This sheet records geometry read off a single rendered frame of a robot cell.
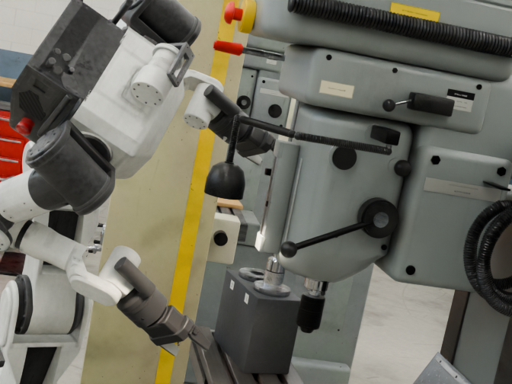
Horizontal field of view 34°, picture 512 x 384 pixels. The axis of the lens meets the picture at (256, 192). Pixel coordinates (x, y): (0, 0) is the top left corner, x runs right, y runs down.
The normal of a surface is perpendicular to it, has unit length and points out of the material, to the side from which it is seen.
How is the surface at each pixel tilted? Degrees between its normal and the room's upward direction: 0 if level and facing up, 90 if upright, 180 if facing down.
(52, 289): 81
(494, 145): 90
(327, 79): 90
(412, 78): 90
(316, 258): 117
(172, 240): 90
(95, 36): 57
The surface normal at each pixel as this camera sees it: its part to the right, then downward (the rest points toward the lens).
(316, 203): -0.29, 0.10
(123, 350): 0.18, 0.19
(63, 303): 0.51, 0.07
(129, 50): 0.51, -0.32
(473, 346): -0.96, -0.15
